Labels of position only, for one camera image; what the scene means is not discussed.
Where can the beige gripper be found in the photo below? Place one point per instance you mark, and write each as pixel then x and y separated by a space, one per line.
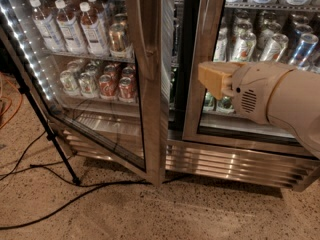
pixel 256 89

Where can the glass fridge door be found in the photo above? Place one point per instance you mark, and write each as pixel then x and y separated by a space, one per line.
pixel 297 19
pixel 149 25

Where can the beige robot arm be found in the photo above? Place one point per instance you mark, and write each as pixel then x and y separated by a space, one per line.
pixel 295 107

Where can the green can right fridge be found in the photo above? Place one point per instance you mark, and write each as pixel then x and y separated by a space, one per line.
pixel 209 102

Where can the steel fridge bottom grille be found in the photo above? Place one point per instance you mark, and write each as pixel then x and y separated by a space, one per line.
pixel 123 143

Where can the white sparkling can left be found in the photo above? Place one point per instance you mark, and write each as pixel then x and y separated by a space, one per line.
pixel 220 50

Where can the white sparkling can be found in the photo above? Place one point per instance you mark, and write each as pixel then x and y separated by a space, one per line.
pixel 244 46
pixel 275 48
pixel 220 50

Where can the white sparkling can middle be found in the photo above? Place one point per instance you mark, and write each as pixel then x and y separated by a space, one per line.
pixel 244 46

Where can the white sparkling can right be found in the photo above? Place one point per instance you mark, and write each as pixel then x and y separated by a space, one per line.
pixel 275 48

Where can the red soda can middle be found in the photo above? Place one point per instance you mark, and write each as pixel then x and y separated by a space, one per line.
pixel 127 89

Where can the red soda can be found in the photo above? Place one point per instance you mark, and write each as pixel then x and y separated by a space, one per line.
pixel 127 89
pixel 108 88

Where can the gold tall can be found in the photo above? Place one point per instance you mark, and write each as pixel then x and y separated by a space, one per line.
pixel 119 41

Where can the red soda can left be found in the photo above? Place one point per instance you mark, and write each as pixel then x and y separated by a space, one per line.
pixel 108 88

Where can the right tea bottle white cap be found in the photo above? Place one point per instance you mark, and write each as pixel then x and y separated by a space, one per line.
pixel 93 30

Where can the tea bottle white cap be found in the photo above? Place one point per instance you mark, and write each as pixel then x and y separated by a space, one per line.
pixel 93 30
pixel 70 29
pixel 45 22

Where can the green white soda can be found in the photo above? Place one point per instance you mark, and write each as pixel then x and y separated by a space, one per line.
pixel 69 82

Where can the middle tea bottle white cap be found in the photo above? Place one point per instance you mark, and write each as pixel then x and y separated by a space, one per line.
pixel 70 29

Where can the left tea bottle white cap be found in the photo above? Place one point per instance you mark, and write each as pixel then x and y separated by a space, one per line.
pixel 45 22

